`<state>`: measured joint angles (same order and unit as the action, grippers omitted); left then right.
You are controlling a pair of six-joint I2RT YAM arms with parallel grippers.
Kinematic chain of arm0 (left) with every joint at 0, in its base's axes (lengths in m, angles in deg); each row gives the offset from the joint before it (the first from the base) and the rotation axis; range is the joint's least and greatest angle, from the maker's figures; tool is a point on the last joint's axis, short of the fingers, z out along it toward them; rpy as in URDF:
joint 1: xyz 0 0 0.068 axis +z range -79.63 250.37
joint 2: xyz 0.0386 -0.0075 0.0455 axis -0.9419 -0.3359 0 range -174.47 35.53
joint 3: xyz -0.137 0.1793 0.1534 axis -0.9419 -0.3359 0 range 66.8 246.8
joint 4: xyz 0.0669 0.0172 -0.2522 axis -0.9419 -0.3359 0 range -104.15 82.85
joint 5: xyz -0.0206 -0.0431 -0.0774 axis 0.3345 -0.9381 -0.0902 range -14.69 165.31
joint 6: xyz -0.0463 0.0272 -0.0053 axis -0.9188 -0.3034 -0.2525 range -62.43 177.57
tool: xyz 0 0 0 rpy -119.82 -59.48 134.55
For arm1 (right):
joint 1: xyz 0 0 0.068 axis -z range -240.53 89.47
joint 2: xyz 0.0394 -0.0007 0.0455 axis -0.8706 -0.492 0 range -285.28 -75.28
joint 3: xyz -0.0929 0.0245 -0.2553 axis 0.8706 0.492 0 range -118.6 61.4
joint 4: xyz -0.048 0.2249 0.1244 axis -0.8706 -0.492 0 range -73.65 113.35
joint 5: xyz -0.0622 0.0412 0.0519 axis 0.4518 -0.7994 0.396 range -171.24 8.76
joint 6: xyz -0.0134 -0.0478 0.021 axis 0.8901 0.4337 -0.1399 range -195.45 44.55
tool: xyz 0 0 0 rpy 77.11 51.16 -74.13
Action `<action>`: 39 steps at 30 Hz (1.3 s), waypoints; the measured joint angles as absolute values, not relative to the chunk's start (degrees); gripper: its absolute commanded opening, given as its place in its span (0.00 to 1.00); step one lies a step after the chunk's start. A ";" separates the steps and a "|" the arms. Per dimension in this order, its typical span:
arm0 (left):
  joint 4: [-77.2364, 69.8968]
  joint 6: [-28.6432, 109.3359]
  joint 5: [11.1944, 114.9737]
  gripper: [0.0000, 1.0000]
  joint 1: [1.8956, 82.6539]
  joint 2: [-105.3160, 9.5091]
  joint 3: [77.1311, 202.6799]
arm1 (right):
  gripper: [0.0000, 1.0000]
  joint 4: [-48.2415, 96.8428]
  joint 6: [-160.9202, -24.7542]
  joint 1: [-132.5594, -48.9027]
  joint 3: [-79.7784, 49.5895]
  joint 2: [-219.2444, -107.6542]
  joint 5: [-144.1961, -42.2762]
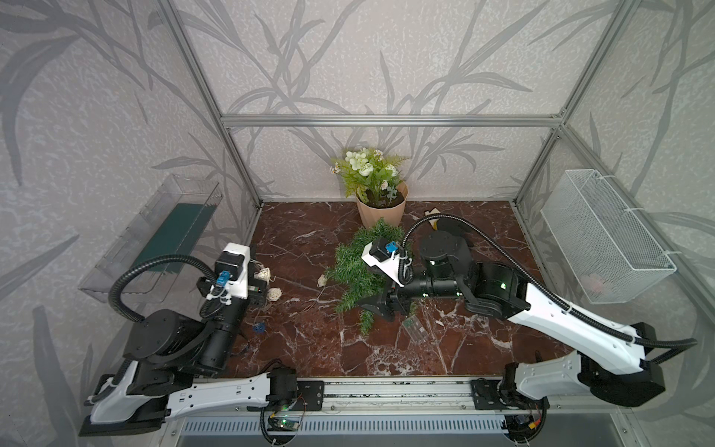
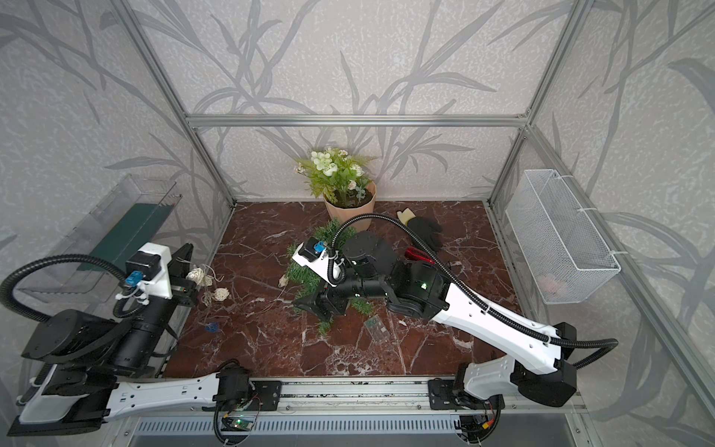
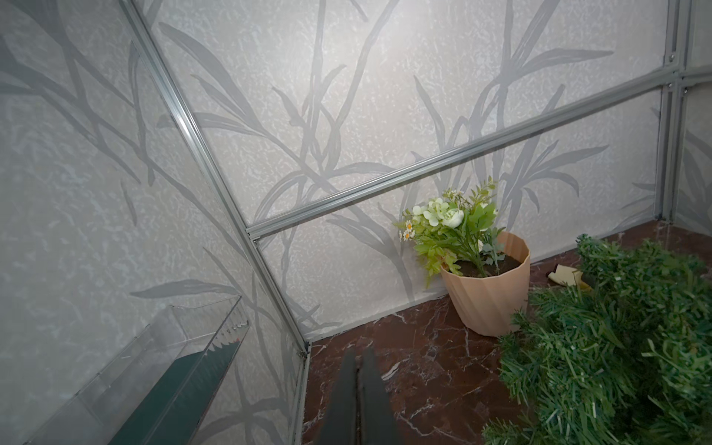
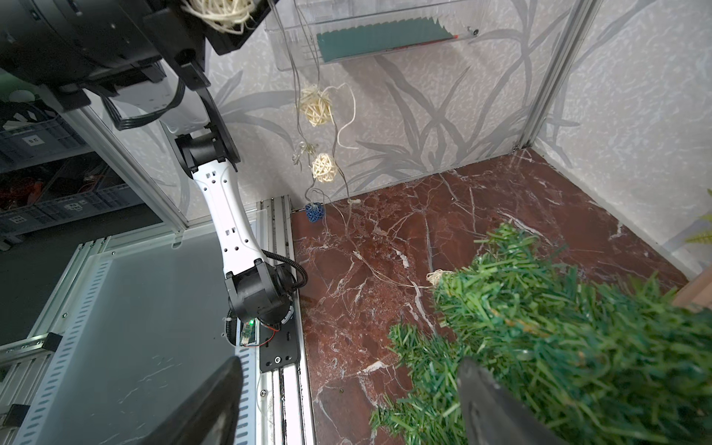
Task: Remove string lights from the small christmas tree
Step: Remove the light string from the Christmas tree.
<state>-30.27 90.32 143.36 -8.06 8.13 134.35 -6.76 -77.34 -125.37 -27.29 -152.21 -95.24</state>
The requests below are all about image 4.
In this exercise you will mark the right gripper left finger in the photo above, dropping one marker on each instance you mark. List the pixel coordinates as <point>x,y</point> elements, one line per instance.
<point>209,415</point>

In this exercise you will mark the small green christmas tree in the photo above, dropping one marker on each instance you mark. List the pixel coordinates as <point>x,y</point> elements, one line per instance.
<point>597,363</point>

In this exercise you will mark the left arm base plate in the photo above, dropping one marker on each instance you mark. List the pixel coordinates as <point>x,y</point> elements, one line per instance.
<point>280,348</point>

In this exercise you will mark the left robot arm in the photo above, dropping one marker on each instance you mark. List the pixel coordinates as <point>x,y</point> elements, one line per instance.
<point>145,60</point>

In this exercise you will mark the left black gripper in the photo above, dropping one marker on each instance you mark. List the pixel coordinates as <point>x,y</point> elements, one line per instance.
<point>182,31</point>

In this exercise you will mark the clear plastic wall tray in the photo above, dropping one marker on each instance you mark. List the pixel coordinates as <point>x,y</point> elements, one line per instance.
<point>309,33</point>

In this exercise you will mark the potted white flower plant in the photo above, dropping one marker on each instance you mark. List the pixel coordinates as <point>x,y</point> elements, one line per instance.
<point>693,246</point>

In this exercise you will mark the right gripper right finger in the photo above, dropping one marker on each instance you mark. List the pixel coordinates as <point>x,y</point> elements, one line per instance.
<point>491,413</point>

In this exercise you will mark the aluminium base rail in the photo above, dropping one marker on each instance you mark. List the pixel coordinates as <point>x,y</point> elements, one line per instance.
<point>134,327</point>

